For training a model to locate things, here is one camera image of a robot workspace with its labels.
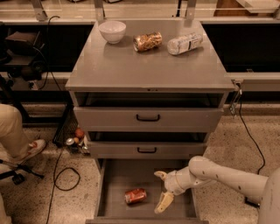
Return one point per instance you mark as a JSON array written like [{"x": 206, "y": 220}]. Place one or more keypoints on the black equipment on shelf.
[{"x": 20, "y": 53}]

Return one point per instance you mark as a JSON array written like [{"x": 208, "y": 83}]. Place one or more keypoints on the black office chair base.
[{"x": 13, "y": 173}]

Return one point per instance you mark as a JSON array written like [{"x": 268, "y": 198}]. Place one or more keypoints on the grey top drawer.
[{"x": 148, "y": 119}]

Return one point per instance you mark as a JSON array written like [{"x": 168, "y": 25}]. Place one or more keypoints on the black power adapter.
[{"x": 250, "y": 203}]

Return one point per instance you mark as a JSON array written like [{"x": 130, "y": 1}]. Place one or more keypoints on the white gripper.
[{"x": 174, "y": 183}]

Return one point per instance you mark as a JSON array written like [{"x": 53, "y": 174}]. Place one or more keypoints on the grey drawer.
[
  {"x": 119, "y": 176},
  {"x": 146, "y": 145},
  {"x": 148, "y": 119}
]

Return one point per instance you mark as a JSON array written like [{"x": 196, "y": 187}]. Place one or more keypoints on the clear plastic water bottle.
[{"x": 185, "y": 43}]

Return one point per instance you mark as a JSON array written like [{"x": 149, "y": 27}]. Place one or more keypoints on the person leg beige trousers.
[{"x": 12, "y": 137}]

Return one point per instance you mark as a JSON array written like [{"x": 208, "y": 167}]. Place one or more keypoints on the red coke can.
[{"x": 135, "y": 196}]

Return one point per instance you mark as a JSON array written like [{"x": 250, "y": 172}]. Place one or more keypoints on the grey bottom drawer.
[{"x": 119, "y": 176}]

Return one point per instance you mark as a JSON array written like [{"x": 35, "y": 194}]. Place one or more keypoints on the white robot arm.
[{"x": 261, "y": 190}]

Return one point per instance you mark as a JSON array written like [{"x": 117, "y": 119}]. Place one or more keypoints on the grey middle drawer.
[{"x": 146, "y": 145}]

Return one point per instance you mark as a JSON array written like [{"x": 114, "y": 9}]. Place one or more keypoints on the white ceramic bowl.
[{"x": 112, "y": 31}]

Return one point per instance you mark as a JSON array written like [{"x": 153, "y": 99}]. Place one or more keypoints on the white orange sneaker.
[{"x": 31, "y": 150}]

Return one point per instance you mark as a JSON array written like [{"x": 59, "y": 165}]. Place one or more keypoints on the grey drawer cabinet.
[{"x": 108, "y": 75}]

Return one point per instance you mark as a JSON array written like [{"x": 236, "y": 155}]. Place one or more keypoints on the black wire basket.
[{"x": 66, "y": 127}]

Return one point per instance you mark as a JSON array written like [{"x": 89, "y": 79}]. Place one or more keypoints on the gold patterned can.
[{"x": 147, "y": 42}]

